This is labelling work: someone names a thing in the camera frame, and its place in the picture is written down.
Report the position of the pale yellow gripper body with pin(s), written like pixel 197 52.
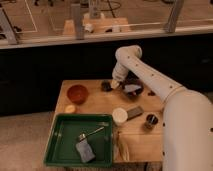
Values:
pixel 115 84

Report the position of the black dish brush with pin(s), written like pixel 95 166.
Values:
pixel 105 86

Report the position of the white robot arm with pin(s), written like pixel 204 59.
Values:
pixel 187 114

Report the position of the dark bowl with cloth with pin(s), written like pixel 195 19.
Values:
pixel 132 88

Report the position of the red bowl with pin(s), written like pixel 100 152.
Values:
pixel 77 94

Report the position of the white cup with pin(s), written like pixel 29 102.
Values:
pixel 120 116

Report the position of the grey rectangular block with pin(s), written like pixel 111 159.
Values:
pixel 135 112

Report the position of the dark brown food item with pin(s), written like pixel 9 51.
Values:
pixel 151 93

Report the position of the small yellow round object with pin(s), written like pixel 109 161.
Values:
pixel 70 109

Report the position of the small metal cup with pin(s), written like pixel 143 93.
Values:
pixel 151 121

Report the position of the metal spoon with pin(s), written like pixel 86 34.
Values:
pixel 85 135

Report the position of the wooden board in background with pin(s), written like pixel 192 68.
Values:
pixel 98 26

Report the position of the wooden spatula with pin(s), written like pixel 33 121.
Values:
pixel 123 148

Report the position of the grey blue sponge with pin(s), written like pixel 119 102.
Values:
pixel 85 151

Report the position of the green plastic tray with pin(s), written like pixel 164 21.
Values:
pixel 61 148

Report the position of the grey metal post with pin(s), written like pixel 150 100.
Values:
pixel 170 26
pixel 77 20
pixel 7 28

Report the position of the grey metal post right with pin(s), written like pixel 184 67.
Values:
pixel 170 26

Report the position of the grey metal post left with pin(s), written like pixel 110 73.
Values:
pixel 7 28

